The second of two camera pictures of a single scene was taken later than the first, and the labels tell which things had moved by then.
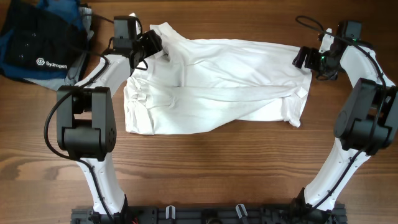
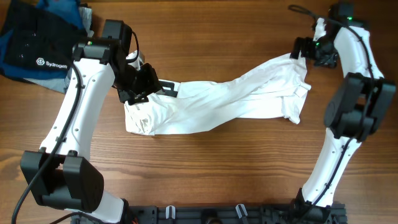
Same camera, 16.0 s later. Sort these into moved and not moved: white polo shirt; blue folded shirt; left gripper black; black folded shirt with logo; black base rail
Moved: left gripper black; white polo shirt
Not moved: blue folded shirt; black base rail; black folded shirt with logo
